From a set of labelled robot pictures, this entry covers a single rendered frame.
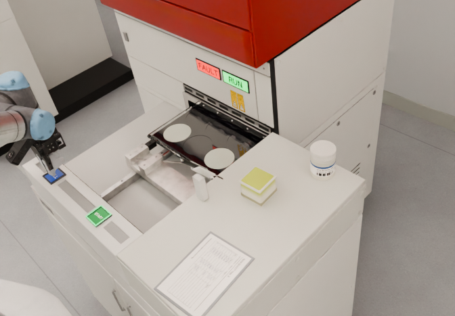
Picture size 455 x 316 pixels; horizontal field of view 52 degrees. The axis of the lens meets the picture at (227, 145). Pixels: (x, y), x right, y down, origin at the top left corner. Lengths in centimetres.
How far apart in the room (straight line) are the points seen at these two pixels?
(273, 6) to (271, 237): 61
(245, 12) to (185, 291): 72
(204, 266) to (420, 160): 190
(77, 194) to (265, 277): 64
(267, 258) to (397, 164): 174
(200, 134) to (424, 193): 144
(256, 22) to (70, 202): 75
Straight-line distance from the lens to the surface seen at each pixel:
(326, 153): 130
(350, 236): 149
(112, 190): 162
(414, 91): 310
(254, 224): 126
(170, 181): 154
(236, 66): 149
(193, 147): 161
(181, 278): 119
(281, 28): 137
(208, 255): 121
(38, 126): 122
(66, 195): 150
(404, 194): 267
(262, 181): 127
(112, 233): 135
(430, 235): 252
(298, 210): 128
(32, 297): 150
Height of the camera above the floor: 195
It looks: 41 degrees down
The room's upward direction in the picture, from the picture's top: 9 degrees counter-clockwise
